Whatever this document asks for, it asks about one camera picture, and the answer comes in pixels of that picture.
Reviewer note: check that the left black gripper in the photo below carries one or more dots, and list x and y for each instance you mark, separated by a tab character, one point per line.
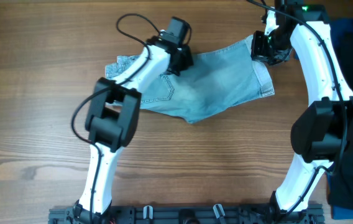
189	60

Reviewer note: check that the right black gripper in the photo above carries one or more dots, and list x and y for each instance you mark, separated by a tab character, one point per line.
258	54

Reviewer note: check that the light blue denim shorts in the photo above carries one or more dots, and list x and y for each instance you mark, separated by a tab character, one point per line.
217	81

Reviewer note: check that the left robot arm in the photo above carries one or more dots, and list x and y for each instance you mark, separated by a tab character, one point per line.
113	114

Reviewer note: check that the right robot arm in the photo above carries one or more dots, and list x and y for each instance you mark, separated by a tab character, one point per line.
324	132

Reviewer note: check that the blue cloth garment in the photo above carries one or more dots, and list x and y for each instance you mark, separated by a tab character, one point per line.
347	28

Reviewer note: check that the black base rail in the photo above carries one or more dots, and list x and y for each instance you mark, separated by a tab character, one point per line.
195	214

